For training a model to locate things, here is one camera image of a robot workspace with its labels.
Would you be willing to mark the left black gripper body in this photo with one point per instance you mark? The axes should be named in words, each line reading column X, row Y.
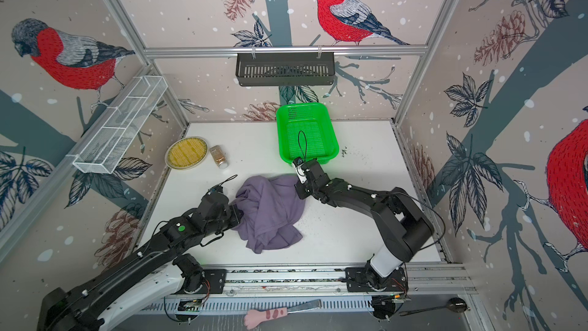
column 230, row 218

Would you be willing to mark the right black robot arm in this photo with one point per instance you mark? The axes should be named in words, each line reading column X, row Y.
column 402, row 225

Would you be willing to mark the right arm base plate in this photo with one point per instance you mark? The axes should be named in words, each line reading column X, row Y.
column 363, row 280

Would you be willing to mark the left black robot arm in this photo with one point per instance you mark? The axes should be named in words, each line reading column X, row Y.
column 83, row 307

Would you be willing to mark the yellow round plate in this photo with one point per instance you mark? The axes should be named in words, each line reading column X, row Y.
column 186, row 153

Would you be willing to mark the black hanging wall basket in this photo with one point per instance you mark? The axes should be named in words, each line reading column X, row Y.
column 285, row 69

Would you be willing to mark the white wire mesh shelf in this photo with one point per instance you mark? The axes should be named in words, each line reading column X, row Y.
column 110, row 143

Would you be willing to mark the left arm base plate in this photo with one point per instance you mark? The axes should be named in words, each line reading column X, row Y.
column 204, row 282

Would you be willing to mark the white ventilated cable duct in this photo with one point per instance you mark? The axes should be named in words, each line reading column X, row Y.
column 225, row 306

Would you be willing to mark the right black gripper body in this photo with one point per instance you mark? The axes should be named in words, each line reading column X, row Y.
column 307, row 188

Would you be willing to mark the black metal spoon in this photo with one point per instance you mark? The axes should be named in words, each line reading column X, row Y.
column 456, row 305

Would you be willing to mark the purple trousers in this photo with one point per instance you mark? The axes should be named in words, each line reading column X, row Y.
column 271, row 207

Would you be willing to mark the green plastic basket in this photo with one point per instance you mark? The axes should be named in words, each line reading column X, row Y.
column 306, row 131

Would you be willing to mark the aluminium mounting rail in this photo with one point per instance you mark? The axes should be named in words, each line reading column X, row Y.
column 273, row 281

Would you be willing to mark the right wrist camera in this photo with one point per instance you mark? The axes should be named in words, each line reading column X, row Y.
column 298, row 165

